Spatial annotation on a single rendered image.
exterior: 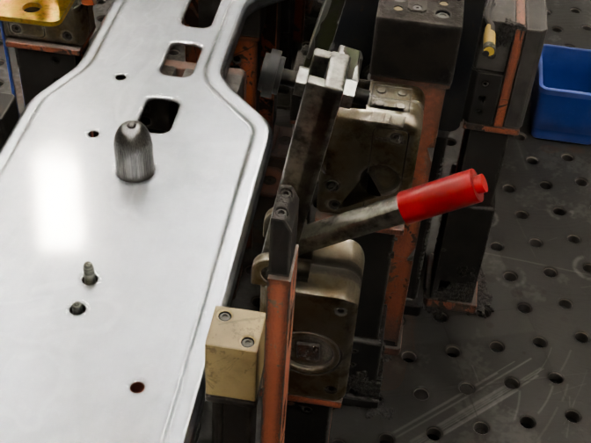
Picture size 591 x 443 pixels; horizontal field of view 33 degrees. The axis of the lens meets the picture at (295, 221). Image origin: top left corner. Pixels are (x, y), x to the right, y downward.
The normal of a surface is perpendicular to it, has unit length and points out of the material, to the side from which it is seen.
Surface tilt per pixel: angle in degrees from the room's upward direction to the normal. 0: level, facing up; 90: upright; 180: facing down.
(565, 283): 0
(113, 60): 0
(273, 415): 90
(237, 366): 90
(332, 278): 0
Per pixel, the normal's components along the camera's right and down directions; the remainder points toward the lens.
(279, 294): -0.15, 0.68
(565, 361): 0.05, -0.72
